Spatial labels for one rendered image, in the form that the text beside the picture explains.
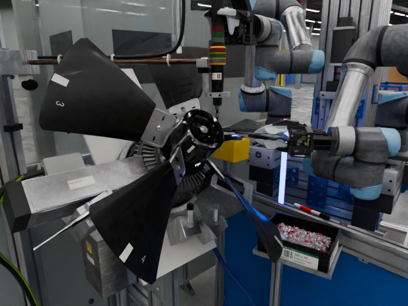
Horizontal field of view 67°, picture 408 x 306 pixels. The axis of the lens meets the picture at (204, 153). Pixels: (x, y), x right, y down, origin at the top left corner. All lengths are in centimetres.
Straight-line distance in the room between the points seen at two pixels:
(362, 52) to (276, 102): 60
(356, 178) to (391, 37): 40
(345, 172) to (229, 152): 52
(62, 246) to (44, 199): 83
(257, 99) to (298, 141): 72
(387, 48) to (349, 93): 15
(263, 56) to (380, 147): 44
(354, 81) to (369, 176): 29
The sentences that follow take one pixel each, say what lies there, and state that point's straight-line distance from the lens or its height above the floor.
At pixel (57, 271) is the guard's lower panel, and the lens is 161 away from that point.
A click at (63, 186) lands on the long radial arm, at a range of 76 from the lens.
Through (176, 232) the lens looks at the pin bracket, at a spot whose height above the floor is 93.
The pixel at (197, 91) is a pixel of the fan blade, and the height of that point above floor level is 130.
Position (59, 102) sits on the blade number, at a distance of 76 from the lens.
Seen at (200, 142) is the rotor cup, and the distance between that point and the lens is 73.
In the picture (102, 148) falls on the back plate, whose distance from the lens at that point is 96.
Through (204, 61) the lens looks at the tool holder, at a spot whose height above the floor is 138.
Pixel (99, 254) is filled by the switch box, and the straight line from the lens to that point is 109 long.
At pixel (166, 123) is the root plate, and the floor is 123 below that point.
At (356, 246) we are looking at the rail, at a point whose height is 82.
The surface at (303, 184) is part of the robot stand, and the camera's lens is 157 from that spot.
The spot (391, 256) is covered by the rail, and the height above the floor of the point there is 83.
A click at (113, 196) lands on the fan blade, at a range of 59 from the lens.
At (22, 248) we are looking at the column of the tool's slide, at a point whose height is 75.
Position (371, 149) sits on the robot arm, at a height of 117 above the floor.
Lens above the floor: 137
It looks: 16 degrees down
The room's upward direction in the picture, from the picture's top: straight up
